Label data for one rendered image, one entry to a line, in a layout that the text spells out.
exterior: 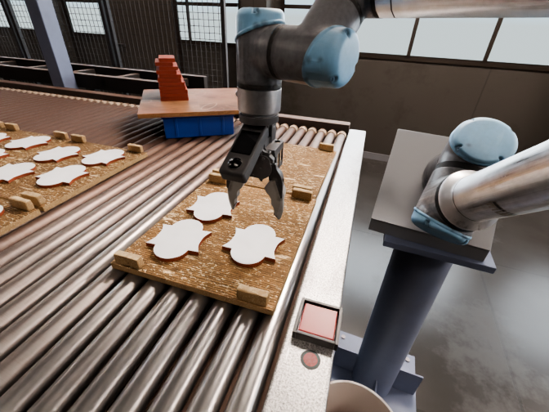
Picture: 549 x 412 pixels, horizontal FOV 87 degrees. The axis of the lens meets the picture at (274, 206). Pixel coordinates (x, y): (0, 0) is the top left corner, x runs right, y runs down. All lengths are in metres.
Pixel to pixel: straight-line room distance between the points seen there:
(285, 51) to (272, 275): 0.39
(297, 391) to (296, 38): 0.49
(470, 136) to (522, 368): 1.48
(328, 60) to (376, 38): 3.16
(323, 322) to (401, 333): 0.67
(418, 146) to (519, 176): 0.49
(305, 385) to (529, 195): 0.40
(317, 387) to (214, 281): 0.25
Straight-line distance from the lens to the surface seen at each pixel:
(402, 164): 0.92
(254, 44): 0.48
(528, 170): 0.48
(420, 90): 3.63
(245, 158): 0.48
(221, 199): 0.81
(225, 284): 0.58
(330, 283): 0.63
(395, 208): 0.87
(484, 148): 0.71
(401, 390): 1.62
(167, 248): 0.66
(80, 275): 0.71
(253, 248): 0.64
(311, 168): 1.03
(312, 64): 0.42
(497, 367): 1.93
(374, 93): 3.63
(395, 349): 1.26
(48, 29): 2.49
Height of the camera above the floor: 1.36
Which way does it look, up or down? 32 degrees down
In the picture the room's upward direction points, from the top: 3 degrees clockwise
